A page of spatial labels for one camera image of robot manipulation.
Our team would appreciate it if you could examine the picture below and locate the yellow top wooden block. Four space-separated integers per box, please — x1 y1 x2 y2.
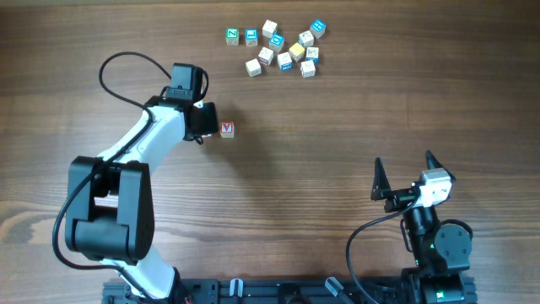
289 42 305 62

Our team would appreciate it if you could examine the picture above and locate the plain beige wooden block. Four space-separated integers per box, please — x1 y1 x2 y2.
246 59 262 77

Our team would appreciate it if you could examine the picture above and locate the blue D letter block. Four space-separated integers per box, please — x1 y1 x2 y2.
269 34 284 52

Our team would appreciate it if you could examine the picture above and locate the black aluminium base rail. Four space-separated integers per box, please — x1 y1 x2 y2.
101 276 478 304

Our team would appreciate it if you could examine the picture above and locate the blue sided wooden block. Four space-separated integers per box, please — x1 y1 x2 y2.
277 52 293 71

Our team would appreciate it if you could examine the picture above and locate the blue L letter block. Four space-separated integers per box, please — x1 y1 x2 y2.
245 29 258 46

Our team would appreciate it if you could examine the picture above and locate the blue picture wooden block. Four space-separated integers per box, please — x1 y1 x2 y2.
305 46 320 64

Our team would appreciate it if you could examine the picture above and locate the red V letter block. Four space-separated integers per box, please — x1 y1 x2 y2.
220 122 235 138

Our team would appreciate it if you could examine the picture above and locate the green N letter block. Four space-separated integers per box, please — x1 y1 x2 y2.
225 27 240 46

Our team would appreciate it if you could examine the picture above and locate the blue edged picture block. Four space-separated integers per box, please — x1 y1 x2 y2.
299 30 315 48

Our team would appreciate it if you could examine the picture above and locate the red edged wooden block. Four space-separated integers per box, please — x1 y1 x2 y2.
257 47 274 66

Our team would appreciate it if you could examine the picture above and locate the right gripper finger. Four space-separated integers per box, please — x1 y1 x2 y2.
425 150 456 182
370 157 392 201

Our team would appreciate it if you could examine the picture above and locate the white bird picture block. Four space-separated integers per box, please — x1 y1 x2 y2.
300 60 316 78

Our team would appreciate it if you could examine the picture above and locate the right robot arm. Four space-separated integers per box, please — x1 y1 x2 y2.
371 151 478 303

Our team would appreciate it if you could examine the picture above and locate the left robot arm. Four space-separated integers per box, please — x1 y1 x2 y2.
53 63 219 303

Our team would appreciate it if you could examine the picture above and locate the blue top corner block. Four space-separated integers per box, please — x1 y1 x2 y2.
310 19 327 39

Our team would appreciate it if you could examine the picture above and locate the plain top wooden block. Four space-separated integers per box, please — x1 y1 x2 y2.
262 19 278 38

